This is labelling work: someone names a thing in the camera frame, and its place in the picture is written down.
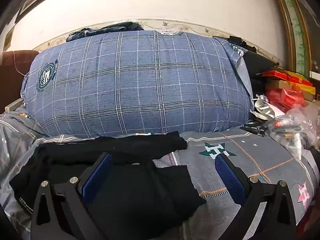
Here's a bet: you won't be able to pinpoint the grey printed bed sheet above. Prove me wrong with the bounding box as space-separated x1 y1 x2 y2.
0 110 320 240

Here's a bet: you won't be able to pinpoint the red plastic bag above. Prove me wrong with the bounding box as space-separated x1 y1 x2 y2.
265 85 307 110

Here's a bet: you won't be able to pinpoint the black wall device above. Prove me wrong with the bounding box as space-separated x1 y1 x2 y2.
226 36 257 53

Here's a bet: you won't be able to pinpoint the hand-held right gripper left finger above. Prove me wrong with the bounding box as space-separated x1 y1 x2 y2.
30 152 114 240

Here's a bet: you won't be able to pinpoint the black cushion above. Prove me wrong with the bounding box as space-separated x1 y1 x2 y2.
242 51 279 95

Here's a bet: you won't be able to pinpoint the small black packet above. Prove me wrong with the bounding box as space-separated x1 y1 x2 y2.
240 122 269 137

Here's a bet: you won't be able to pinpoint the clear plastic bag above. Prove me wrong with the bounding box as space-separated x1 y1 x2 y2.
266 106 320 160

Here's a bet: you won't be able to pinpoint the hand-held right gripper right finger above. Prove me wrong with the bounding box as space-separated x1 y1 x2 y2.
214 154 298 240

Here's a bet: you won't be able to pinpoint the pile of red yellow packets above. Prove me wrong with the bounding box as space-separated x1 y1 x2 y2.
260 70 313 87

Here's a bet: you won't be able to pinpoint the black and white bag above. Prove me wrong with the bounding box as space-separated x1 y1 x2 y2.
251 94 278 120

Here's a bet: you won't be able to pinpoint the wooden bed rail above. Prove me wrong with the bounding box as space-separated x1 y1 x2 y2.
5 99 24 111

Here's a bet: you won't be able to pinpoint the wooden door frame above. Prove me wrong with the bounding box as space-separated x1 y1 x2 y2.
272 0 320 78

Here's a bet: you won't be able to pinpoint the black pants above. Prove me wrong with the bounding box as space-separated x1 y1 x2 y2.
9 131 207 240

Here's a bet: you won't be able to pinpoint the blue plaid pillow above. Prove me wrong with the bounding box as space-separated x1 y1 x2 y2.
212 37 253 100

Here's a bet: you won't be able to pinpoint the dark blue clothing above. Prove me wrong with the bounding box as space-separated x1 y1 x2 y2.
65 22 145 43

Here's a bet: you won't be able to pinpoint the blue checked pillow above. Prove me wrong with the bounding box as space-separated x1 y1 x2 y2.
20 30 254 138

